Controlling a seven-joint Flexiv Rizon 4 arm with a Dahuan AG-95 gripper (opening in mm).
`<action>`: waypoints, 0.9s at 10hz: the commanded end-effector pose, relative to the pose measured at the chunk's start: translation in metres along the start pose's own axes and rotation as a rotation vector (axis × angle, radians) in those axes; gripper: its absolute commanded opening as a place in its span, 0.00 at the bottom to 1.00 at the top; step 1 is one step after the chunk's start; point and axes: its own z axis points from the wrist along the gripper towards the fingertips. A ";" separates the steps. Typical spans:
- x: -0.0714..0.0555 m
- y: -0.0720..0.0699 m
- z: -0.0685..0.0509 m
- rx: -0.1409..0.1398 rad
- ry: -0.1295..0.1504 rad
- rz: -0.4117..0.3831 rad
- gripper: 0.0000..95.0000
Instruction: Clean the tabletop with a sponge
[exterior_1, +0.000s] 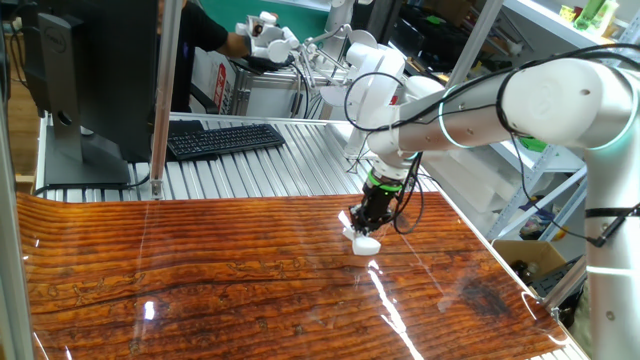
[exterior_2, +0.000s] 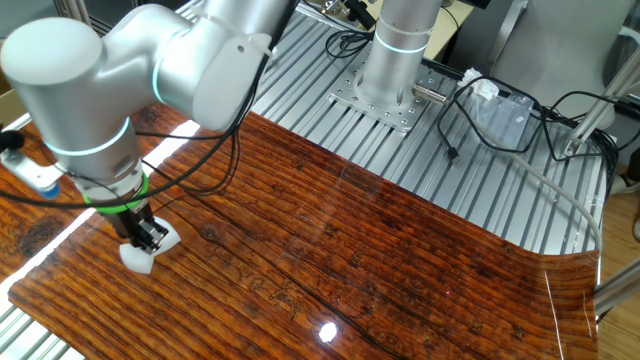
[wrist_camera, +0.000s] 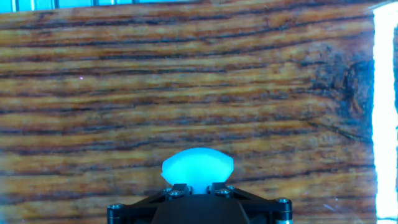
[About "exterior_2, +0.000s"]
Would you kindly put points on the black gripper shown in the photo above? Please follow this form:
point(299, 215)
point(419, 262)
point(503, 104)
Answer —
point(127, 222)

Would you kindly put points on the white rectangular sponge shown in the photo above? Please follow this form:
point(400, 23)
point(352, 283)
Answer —
point(137, 262)

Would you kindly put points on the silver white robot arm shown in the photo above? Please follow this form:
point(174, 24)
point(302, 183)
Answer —
point(90, 90)

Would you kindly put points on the wood grain table mat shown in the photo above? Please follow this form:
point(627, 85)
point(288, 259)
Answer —
point(325, 240)

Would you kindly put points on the crumpled white tissue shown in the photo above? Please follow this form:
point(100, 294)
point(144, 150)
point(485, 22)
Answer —
point(480, 87)

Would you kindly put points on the clear plastic bag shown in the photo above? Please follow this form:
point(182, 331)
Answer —
point(505, 125)

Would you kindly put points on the wrist camera with white bracket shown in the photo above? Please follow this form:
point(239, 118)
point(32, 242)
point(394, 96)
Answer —
point(27, 172)

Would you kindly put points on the aluminium frame bar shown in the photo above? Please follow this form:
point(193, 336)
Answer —
point(15, 121)

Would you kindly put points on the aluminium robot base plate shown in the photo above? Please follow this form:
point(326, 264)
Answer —
point(390, 117)

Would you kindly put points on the aluminium frame post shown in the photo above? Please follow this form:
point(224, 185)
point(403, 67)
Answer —
point(600, 107)
point(617, 292)

